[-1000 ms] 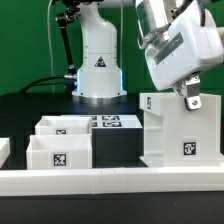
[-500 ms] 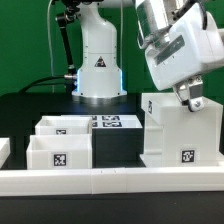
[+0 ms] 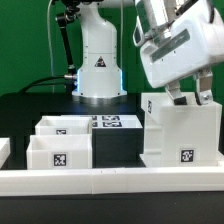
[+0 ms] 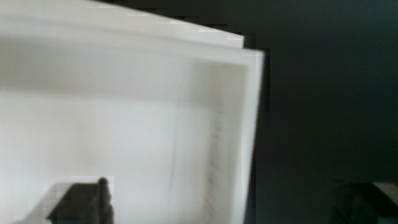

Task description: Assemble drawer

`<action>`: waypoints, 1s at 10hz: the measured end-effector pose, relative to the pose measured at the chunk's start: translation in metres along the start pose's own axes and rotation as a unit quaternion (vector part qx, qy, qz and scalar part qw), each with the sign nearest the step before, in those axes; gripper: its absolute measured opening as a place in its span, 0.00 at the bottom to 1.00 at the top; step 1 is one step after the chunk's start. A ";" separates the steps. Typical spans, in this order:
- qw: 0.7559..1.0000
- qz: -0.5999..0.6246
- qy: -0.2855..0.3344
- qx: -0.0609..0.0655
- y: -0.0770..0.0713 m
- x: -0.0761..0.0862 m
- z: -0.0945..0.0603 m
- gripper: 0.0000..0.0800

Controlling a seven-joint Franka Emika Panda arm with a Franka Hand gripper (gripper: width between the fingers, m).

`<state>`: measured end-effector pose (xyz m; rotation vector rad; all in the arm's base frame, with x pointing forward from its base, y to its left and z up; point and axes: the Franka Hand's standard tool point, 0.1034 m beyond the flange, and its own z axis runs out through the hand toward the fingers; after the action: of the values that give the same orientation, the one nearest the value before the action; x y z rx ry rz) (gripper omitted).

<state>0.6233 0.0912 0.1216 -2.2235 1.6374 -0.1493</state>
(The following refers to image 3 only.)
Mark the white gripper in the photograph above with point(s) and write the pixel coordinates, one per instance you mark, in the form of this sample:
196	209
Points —
176	39

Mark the white drawer cabinet box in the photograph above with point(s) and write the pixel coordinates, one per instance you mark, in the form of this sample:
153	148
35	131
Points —
180	135

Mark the white drawer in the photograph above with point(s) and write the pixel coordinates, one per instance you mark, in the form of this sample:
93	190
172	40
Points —
63	125
59	152

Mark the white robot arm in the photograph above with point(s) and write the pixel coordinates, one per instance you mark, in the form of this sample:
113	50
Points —
99	76

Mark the paper sheet with markers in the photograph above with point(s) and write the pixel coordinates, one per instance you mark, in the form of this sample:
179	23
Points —
111	121

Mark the white left fence rail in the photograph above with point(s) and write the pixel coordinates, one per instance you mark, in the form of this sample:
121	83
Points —
4	150

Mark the white fence rail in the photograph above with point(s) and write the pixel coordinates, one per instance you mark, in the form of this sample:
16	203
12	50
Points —
4	150
108	181

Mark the white front fence rail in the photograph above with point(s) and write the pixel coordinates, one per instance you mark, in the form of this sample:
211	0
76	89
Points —
108	181

